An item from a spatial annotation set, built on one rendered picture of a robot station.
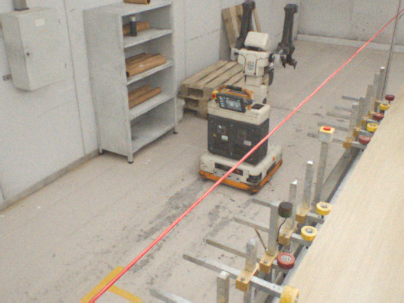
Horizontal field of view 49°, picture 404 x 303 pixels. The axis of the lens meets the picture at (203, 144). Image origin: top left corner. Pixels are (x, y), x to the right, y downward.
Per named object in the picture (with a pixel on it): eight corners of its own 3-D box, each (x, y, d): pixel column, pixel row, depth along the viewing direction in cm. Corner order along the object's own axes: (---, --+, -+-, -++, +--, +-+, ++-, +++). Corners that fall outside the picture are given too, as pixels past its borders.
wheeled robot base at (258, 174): (256, 195, 408) (257, 172, 397) (197, 177, 437) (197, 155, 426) (283, 165, 460) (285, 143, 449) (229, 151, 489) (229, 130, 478)
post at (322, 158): (312, 205, 277) (320, 141, 257) (314, 201, 280) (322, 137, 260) (319, 207, 274) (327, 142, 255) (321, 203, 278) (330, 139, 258)
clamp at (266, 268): (258, 270, 207) (259, 262, 205) (269, 254, 218) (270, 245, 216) (269, 275, 205) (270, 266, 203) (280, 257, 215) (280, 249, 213)
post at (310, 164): (298, 233, 259) (306, 161, 237) (300, 230, 261) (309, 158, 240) (304, 235, 257) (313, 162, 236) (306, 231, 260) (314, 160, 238)
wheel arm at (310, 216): (252, 203, 263) (252, 197, 261) (254, 200, 265) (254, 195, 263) (324, 226, 243) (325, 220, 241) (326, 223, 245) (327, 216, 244)
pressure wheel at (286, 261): (273, 278, 206) (274, 259, 201) (279, 268, 212) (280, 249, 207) (289, 285, 202) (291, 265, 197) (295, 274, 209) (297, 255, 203)
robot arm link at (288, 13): (282, 3, 397) (293, 3, 392) (288, 3, 408) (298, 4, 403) (275, 53, 411) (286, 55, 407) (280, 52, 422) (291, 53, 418)
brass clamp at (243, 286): (234, 288, 184) (234, 278, 182) (247, 268, 194) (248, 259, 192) (247, 293, 181) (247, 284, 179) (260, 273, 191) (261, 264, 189)
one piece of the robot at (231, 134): (256, 177, 410) (261, 92, 373) (205, 163, 435) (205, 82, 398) (270, 163, 436) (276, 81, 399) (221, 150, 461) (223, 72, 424)
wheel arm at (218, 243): (205, 244, 224) (205, 238, 222) (208, 241, 226) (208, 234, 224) (287, 275, 204) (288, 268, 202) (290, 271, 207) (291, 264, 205)
